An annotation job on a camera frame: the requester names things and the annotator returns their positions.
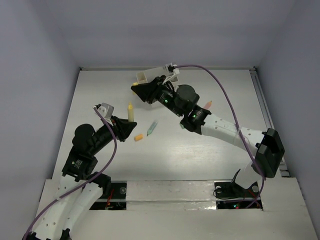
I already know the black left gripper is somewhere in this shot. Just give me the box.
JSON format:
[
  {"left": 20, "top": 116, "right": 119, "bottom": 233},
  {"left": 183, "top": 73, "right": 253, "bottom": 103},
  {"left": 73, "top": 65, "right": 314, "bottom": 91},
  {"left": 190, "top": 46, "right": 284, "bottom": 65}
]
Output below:
[{"left": 90, "top": 114, "right": 137, "bottom": 154}]

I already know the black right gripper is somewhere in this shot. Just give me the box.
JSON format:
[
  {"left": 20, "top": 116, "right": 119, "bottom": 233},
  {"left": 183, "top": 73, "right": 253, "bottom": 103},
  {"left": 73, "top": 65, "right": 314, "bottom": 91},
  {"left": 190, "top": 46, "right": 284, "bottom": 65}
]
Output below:
[{"left": 131, "top": 74, "right": 184, "bottom": 117}]

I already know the yellow highlighter body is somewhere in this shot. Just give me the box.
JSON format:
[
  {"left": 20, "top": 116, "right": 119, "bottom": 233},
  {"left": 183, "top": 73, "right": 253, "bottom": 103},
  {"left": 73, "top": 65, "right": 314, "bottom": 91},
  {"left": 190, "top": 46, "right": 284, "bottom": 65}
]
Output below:
[{"left": 127, "top": 102, "right": 135, "bottom": 122}]

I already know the pink highlighter body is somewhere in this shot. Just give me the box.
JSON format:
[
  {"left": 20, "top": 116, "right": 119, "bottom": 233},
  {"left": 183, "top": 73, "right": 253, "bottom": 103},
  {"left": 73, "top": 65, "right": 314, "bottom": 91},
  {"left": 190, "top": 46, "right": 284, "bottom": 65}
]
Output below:
[{"left": 203, "top": 101, "right": 212, "bottom": 110}]

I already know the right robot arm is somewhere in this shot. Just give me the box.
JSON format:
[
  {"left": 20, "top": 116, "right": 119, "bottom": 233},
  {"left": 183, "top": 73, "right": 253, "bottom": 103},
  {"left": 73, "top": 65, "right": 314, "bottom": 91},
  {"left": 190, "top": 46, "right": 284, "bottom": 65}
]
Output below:
[{"left": 131, "top": 76, "right": 285, "bottom": 196}]

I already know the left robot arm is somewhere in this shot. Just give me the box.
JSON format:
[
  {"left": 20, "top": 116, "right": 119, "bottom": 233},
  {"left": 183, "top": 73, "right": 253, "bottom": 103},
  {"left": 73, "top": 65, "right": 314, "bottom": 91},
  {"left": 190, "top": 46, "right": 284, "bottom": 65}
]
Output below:
[{"left": 23, "top": 116, "right": 137, "bottom": 240}]

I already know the cream divided side organizer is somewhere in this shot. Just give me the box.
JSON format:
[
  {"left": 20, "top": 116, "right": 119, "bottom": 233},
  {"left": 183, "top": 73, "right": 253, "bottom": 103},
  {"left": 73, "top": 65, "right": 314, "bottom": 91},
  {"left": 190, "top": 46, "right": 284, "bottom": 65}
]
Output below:
[{"left": 136, "top": 71, "right": 150, "bottom": 85}]

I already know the orange highlighter cap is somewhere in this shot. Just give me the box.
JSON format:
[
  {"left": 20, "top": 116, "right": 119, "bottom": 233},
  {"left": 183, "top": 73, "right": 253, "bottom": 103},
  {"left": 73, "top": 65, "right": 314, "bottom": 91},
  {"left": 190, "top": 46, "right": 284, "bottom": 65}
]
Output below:
[{"left": 134, "top": 134, "right": 144, "bottom": 142}]

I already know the white perforated basket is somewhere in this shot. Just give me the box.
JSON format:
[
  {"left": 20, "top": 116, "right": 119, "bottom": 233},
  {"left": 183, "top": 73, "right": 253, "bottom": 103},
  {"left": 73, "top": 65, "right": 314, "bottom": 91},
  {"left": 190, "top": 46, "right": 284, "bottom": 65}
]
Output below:
[{"left": 144, "top": 66, "right": 170, "bottom": 82}]

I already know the green uncapped highlighter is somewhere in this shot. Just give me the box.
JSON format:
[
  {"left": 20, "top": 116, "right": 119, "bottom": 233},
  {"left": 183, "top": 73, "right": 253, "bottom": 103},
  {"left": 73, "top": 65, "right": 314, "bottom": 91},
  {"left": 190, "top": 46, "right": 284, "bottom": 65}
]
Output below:
[{"left": 146, "top": 120, "right": 158, "bottom": 136}]

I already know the cream divided organizer far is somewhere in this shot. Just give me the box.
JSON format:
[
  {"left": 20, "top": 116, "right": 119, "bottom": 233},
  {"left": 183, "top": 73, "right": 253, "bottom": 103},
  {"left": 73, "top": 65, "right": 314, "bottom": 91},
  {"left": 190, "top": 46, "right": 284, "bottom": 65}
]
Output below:
[{"left": 169, "top": 64, "right": 180, "bottom": 83}]

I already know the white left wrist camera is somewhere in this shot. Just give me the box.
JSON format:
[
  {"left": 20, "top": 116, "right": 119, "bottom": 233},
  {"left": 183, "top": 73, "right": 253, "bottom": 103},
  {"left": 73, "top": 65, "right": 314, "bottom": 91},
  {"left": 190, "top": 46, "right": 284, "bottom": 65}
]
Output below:
[{"left": 93, "top": 102, "right": 114, "bottom": 119}]

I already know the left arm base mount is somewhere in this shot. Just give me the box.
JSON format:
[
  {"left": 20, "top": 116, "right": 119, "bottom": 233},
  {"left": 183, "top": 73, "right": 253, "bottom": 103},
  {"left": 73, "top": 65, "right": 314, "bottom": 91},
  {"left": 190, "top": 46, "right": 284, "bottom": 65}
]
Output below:
[{"left": 90, "top": 173, "right": 127, "bottom": 211}]

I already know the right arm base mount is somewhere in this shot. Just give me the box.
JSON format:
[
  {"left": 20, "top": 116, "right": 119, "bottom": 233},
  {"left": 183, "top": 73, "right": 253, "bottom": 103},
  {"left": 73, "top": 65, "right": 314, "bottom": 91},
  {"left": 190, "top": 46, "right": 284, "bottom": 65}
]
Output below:
[{"left": 212, "top": 170, "right": 263, "bottom": 210}]

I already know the aluminium table edge rail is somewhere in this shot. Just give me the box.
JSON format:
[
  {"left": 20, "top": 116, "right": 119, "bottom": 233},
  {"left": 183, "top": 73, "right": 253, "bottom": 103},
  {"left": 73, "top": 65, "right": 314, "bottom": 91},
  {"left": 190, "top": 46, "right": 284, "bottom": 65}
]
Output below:
[{"left": 249, "top": 67, "right": 291, "bottom": 178}]

